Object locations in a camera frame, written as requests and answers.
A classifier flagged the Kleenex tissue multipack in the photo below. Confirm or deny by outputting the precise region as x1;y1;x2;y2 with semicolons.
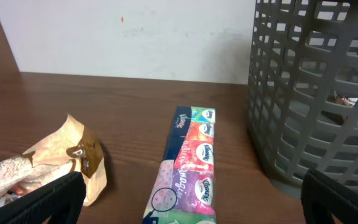
142;106;216;224

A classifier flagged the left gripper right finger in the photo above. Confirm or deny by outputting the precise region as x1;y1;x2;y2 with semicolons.
301;169;358;224

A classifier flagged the crumpled cream snack bag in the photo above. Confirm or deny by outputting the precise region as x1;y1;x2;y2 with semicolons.
0;115;107;207

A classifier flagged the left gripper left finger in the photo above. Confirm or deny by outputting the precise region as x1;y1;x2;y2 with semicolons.
0;172;86;224

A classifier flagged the grey plastic lattice basket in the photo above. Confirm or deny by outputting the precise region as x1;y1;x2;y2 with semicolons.
247;0;358;198

